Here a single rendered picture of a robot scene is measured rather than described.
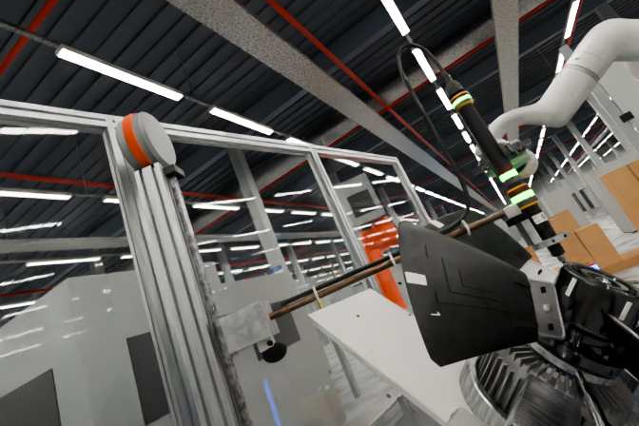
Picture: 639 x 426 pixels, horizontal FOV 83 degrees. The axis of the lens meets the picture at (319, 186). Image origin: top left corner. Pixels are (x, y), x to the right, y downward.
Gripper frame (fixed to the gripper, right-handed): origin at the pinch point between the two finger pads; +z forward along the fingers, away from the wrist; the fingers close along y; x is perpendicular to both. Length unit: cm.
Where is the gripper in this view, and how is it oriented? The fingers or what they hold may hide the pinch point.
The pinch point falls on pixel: (494, 155)
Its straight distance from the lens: 87.6
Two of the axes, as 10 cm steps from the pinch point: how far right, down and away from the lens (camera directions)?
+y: -6.8, 5.0, 5.3
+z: -6.2, -0.1, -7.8
